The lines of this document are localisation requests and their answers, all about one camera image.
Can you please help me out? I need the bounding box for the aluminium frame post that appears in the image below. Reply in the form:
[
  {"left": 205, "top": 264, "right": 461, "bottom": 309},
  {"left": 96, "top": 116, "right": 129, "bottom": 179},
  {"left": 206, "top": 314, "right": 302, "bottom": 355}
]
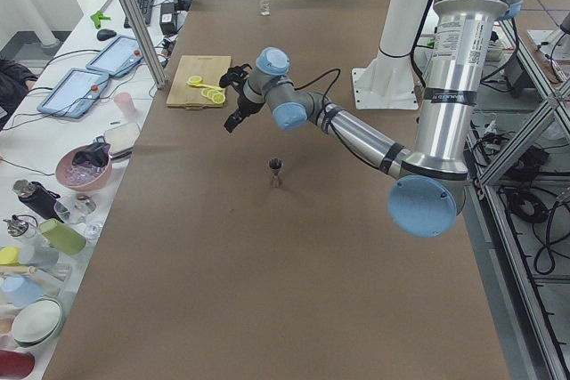
[{"left": 119, "top": 0, "right": 167, "bottom": 89}]

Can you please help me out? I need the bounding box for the steel jigger measuring cup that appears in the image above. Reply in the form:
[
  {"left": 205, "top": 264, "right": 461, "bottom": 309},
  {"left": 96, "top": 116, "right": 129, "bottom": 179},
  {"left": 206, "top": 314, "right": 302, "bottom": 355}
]
[{"left": 268, "top": 158, "right": 282, "bottom": 188}]

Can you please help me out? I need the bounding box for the lemon slice end of row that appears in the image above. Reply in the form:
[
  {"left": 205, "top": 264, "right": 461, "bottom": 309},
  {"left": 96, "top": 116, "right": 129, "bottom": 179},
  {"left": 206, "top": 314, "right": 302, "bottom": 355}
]
[{"left": 211, "top": 92, "right": 225, "bottom": 105}]

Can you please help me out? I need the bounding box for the light green bowl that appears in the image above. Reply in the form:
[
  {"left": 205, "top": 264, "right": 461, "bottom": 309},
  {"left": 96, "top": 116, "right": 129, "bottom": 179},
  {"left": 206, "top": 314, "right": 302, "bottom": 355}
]
[{"left": 12, "top": 298, "right": 64, "bottom": 347}]

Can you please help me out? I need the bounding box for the clear glass measuring cup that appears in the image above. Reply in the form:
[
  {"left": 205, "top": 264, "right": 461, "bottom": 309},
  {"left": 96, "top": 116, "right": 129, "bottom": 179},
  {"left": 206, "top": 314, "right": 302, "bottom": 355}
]
[{"left": 259, "top": 0, "right": 271, "bottom": 16}]

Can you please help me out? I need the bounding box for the black thermos bottle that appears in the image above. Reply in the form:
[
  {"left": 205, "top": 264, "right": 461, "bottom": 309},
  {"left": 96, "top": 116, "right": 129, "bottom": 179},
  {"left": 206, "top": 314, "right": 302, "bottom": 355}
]
[{"left": 12, "top": 179, "right": 61, "bottom": 221}]

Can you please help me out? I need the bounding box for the pink plastic cup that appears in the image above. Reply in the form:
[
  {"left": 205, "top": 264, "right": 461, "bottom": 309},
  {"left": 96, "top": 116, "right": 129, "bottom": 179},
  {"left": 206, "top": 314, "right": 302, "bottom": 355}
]
[{"left": 114, "top": 93, "right": 136, "bottom": 117}]

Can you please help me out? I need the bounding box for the black keyboard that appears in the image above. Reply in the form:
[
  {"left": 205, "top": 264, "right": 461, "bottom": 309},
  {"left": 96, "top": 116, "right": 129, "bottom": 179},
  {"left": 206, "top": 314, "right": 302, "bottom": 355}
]
[{"left": 123, "top": 0, "right": 155, "bottom": 29}]

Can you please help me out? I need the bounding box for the black computer mouse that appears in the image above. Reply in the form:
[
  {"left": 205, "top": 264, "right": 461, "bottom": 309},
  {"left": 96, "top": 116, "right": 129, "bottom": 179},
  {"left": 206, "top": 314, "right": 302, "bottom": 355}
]
[{"left": 96, "top": 28, "right": 117, "bottom": 41}]

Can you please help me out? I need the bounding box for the red cup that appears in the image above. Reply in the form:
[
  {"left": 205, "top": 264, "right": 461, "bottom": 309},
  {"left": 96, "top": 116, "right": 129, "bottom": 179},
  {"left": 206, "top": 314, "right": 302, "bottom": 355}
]
[{"left": 0, "top": 350, "right": 35, "bottom": 379}]

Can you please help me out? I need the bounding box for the green tumbler cup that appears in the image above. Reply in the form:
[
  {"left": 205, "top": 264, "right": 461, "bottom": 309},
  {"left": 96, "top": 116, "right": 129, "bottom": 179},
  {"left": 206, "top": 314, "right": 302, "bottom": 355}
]
[{"left": 38, "top": 218, "right": 86, "bottom": 255}]

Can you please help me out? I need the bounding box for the green clamp tool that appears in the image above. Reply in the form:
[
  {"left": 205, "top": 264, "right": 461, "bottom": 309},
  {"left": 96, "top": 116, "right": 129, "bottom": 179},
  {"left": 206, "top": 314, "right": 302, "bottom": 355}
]
[{"left": 90, "top": 11, "right": 111, "bottom": 29}]

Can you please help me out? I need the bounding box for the white camera mast base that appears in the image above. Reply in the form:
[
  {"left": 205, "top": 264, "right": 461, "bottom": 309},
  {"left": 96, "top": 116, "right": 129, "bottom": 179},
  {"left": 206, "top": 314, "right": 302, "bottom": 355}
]
[{"left": 352, "top": 0, "right": 428, "bottom": 110}]

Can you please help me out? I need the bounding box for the white kitchen scale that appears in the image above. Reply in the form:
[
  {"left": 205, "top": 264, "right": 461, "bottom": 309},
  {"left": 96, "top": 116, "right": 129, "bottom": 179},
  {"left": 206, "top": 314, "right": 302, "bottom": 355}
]
[{"left": 103, "top": 122, "right": 141, "bottom": 160}]

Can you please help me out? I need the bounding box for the middle lemon slice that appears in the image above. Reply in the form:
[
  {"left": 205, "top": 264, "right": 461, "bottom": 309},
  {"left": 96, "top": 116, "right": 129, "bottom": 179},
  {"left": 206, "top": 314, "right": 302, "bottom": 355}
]
[{"left": 201, "top": 88, "right": 216, "bottom": 99}]

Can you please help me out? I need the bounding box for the glass oil dispenser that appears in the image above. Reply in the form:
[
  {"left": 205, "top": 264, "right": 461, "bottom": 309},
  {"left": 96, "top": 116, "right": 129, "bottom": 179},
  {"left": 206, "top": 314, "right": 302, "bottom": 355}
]
[{"left": 4, "top": 215, "right": 38, "bottom": 240}]

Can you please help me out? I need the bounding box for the pink bowl with ice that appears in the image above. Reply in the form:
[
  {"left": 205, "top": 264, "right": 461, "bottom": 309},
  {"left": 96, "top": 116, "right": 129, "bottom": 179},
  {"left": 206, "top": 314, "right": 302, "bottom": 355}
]
[{"left": 55, "top": 145, "right": 112, "bottom": 192}]

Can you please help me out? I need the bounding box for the far teach pendant tablet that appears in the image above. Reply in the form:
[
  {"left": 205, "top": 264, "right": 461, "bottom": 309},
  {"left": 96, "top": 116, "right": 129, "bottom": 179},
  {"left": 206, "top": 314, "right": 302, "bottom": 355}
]
[{"left": 85, "top": 36, "right": 143, "bottom": 77}]

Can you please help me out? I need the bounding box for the yellow plastic knife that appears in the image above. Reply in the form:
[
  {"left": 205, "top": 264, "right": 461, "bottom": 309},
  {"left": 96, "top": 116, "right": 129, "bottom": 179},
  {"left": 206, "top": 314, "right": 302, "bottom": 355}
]
[{"left": 200, "top": 82, "right": 222, "bottom": 91}]

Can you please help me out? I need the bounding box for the bamboo cutting board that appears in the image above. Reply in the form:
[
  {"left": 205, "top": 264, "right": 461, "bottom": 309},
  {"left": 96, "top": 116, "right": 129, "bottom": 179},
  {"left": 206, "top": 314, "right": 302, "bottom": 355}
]
[{"left": 166, "top": 55, "right": 232, "bottom": 109}]

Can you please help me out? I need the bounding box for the dark cloth in bowl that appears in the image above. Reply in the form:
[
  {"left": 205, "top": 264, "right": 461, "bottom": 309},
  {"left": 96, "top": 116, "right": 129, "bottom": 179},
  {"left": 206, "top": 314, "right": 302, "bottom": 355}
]
[{"left": 72, "top": 141, "right": 110, "bottom": 167}]

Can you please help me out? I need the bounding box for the near teach pendant tablet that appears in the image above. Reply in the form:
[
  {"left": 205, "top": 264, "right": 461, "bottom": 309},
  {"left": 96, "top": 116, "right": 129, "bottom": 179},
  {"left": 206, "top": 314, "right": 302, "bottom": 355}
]
[{"left": 37, "top": 68, "right": 110, "bottom": 119}]

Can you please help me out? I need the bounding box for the person in black jacket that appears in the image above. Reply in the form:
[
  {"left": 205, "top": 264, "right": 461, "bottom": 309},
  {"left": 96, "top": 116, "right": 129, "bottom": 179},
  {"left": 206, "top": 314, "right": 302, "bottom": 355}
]
[{"left": 1, "top": 57, "right": 38, "bottom": 128}]

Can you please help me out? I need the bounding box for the teach pendant tablet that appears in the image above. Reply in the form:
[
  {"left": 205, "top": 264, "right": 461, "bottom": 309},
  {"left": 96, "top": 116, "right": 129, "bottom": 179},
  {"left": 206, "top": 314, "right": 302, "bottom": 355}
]
[
  {"left": 85, "top": 36, "right": 143, "bottom": 77},
  {"left": 37, "top": 68, "right": 110, "bottom": 119}
]

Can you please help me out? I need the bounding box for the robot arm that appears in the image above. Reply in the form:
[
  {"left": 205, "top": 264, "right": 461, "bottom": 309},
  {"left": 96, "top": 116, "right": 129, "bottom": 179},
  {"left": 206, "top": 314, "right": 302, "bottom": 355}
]
[{"left": 221, "top": 0, "right": 521, "bottom": 238}]

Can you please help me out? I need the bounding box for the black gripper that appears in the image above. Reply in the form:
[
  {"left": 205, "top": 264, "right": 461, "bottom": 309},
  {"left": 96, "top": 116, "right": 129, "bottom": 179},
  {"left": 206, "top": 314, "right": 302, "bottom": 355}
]
[{"left": 224, "top": 94, "right": 262, "bottom": 133}]

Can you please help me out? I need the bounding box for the light blue cup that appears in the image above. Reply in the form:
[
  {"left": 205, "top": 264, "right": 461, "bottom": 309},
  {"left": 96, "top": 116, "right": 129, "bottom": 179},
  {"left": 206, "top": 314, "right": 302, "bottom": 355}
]
[{"left": 1, "top": 275, "right": 44, "bottom": 309}]

